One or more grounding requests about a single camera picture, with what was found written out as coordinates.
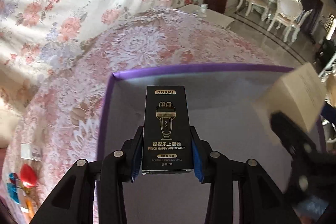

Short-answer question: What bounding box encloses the red heart squeeze toy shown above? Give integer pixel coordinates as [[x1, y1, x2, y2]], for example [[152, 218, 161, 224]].
[[19, 164, 37, 188]]

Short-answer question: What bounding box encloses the white medicine box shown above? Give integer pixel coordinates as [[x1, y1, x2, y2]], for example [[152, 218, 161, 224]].
[[21, 143, 42, 161]]

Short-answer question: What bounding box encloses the beige cardboard box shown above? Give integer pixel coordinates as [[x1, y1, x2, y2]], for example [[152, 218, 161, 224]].
[[253, 63, 326, 132]]

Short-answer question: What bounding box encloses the black applicator box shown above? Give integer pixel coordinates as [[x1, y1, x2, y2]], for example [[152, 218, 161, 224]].
[[141, 85, 194, 174]]

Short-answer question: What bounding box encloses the orange tissue pack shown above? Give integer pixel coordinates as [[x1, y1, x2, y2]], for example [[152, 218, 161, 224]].
[[21, 198, 36, 222]]

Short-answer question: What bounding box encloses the gold ingot ornament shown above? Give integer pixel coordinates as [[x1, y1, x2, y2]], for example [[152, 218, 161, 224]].
[[22, 185, 32, 196]]

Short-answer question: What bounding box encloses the pink lace tablecloth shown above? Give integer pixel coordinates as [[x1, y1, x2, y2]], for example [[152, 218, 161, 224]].
[[1, 9, 273, 223]]

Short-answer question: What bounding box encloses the purple storage box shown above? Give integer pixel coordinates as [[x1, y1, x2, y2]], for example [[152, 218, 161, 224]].
[[97, 64, 295, 223]]

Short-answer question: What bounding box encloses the white side table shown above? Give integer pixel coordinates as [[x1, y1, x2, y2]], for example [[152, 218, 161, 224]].
[[179, 4, 235, 28]]

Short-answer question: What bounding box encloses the small white cup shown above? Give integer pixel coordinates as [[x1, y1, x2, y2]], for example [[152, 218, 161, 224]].
[[200, 3, 208, 15]]

